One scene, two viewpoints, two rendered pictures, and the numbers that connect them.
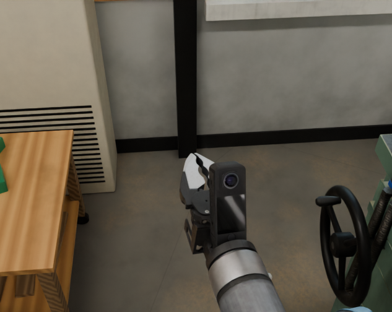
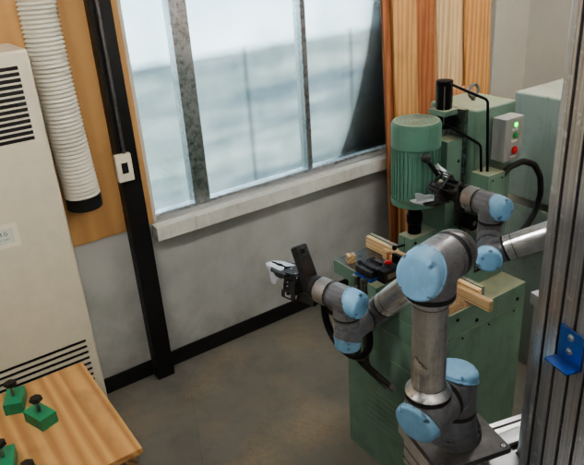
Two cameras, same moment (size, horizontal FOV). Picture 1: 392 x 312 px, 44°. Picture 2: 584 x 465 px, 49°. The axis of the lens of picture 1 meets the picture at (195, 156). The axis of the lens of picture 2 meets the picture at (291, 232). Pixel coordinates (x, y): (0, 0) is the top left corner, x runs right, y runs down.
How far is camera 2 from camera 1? 125 cm
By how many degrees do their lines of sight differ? 30
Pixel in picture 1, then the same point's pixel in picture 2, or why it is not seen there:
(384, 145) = (339, 263)
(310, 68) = (246, 259)
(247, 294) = (335, 286)
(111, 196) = not seen: hidden behind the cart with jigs
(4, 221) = (73, 439)
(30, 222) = (97, 431)
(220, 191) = (301, 256)
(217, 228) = (305, 275)
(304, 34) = (235, 232)
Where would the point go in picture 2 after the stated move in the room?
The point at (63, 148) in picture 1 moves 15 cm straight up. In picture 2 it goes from (84, 376) to (77, 346)
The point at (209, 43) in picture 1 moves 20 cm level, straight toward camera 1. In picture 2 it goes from (162, 261) to (174, 277)
